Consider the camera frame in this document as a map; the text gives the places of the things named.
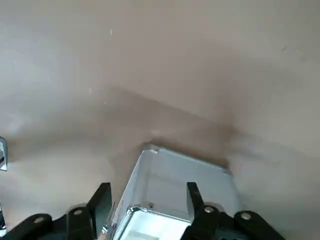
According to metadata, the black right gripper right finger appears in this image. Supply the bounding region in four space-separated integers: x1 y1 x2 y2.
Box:
183 181 286 240

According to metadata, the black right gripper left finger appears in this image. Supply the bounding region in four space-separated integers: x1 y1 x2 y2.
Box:
4 182 113 240

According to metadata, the aluminium first-aid kit case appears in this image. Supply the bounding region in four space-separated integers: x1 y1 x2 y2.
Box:
101 143 242 240

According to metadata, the white partition tray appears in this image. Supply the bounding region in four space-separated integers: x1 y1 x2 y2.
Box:
129 211 192 240

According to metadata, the aluminium frame post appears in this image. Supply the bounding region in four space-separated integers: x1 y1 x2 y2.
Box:
0 136 8 172

